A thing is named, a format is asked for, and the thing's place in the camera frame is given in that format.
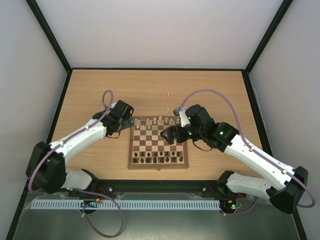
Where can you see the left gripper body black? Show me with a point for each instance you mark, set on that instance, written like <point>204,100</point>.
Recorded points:
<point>127,123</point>

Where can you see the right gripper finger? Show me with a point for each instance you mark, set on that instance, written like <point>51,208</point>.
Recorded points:
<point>170,133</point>
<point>172,141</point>

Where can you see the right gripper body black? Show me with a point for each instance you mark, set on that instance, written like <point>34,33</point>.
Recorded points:
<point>175,133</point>

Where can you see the white queen chess piece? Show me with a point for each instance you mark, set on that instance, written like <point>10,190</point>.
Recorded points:
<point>160,120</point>

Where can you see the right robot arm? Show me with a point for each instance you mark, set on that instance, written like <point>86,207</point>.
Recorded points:
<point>280,184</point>

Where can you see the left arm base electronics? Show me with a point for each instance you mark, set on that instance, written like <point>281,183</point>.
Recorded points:
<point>91,204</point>

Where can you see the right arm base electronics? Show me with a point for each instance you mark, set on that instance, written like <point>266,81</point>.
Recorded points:
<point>230,206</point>

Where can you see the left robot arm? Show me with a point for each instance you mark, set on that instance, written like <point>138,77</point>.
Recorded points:
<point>47,168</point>

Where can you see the dark pieces back row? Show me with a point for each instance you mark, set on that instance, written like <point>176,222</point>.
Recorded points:
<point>151,154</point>

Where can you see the dark pieces row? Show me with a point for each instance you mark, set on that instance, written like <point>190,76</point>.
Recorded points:
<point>151,154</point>
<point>158,160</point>

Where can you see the wooden chess board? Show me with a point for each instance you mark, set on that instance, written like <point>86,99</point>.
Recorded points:
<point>149,140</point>

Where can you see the dark pieces front row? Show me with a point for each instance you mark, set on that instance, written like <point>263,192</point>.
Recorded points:
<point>158,160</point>

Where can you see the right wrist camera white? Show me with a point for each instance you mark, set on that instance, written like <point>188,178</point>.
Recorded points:
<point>181,113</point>

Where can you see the black aluminium frame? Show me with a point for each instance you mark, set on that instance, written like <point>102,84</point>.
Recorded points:
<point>176,185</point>

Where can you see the grey slotted cable duct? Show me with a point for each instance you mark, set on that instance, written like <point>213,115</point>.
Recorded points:
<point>73,204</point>

